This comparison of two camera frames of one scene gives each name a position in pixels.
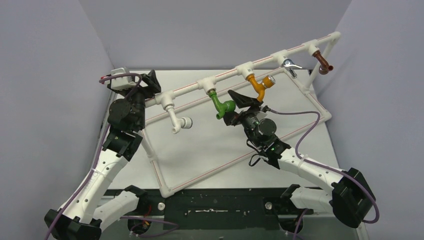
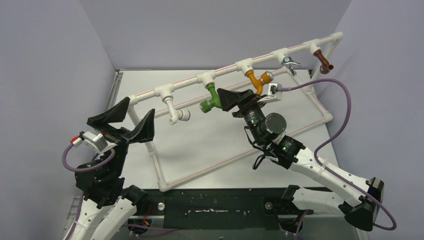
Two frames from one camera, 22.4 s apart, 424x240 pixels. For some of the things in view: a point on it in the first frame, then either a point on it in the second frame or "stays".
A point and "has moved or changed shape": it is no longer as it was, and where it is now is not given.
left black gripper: (150, 81) → (121, 135)
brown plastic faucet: (325, 67) stays
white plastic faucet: (176, 122) → (175, 115)
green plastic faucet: (228, 106) has moved or changed shape
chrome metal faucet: (288, 64) stays
